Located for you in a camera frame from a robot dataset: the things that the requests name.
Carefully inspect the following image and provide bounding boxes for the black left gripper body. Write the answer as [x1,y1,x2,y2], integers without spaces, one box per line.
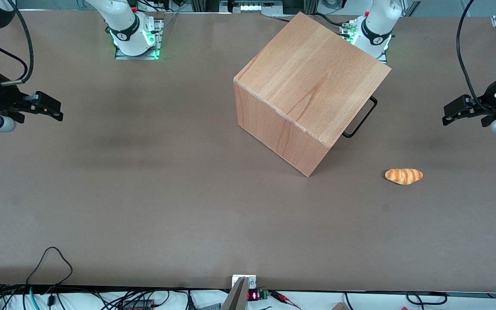
[463,74,496,128]

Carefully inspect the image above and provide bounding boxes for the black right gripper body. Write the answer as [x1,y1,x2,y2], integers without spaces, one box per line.
[0,80,38,125]

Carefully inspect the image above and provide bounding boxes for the wooden drawer with black handle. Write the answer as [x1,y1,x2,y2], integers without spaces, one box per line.
[342,96,378,139]

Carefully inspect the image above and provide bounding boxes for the light wooden drawer cabinet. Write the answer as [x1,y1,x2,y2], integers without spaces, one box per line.
[234,12,391,177]

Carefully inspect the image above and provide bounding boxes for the striped bread roll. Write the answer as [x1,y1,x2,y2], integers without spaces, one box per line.
[385,168,424,186]

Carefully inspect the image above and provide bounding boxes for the black power adapter box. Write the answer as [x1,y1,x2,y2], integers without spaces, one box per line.
[121,299,155,310]

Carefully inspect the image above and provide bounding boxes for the red and black clip leads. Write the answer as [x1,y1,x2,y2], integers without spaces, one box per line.
[269,290,302,310]

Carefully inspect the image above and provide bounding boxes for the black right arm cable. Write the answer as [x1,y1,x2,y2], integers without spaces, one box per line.
[0,0,34,86]

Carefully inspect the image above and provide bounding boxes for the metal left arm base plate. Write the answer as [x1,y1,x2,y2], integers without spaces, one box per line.
[340,21,389,65]

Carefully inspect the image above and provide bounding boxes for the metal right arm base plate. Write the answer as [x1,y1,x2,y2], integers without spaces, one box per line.
[115,17,165,60]

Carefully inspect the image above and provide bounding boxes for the black looped cable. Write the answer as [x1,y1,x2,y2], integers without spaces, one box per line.
[26,246,73,298]

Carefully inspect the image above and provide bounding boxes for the black coiled cable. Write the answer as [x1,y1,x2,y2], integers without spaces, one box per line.
[406,291,448,306]

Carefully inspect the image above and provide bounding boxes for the grey camera mount bar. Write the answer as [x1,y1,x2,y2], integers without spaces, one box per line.
[221,275,257,310]

